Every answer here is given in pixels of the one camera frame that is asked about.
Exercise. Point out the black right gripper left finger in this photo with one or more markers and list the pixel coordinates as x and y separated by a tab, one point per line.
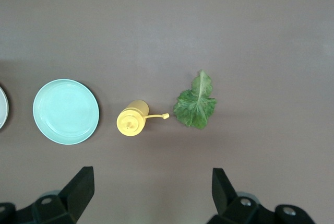
78	195

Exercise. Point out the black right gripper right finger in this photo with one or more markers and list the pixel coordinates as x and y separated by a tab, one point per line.
224	195

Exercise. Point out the yellow squeeze bottle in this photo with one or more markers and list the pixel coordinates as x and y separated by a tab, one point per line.
131	119

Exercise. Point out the green lettuce leaf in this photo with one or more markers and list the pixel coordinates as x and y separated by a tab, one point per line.
197	106

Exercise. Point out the mint green plate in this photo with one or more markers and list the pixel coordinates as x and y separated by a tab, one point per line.
65	111

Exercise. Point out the beige plate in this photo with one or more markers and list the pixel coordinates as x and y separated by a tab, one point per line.
2	109

